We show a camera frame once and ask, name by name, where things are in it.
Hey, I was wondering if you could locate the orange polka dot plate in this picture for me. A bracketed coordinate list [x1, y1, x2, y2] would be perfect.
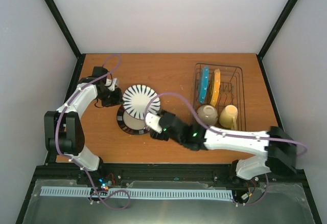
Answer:
[209, 69, 221, 106]

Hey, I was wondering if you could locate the metal floor plate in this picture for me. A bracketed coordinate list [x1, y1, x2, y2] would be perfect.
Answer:
[23, 180, 316, 223]

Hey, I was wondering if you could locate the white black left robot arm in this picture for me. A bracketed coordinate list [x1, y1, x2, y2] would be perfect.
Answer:
[44, 66, 123, 185]

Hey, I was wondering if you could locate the black striped plate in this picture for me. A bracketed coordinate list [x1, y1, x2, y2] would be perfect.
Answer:
[116, 105, 149, 136]

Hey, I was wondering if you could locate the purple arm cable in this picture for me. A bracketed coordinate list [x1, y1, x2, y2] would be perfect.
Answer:
[55, 54, 131, 211]
[143, 92, 309, 207]

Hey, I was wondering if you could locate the cream ceramic bowl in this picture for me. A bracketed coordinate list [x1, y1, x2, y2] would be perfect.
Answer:
[197, 105, 218, 126]

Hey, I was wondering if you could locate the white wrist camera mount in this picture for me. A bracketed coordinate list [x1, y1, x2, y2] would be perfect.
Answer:
[105, 78, 119, 92]
[145, 113, 162, 133]

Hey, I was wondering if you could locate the white blue striped plate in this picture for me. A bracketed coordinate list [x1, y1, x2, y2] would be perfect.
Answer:
[123, 84, 157, 120]

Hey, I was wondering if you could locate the yellow ceramic mug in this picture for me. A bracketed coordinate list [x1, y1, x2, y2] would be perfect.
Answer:
[219, 105, 238, 130]

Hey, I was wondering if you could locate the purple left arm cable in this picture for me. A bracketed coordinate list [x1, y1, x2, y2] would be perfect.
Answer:
[55, 54, 131, 211]

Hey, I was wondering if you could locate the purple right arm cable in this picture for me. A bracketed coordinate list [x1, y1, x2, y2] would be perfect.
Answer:
[143, 92, 309, 207]

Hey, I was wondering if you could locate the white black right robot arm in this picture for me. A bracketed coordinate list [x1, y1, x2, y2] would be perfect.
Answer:
[145, 111, 297, 180]

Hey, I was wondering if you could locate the teal polka dot plate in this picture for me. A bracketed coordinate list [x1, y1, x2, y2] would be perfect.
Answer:
[197, 66, 209, 104]

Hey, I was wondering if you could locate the dark wire dish rack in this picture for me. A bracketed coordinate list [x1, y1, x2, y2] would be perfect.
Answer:
[191, 62, 246, 131]

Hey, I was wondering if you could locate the black aluminium frame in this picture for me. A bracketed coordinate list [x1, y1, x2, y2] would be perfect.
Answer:
[15, 0, 322, 224]

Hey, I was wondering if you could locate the white slotted cable duct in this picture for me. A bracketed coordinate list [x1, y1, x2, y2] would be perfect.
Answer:
[39, 186, 233, 201]

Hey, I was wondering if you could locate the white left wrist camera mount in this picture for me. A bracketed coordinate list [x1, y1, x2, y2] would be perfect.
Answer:
[105, 78, 119, 92]

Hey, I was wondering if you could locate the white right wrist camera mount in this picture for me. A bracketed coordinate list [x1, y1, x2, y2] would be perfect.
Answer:
[145, 113, 162, 133]

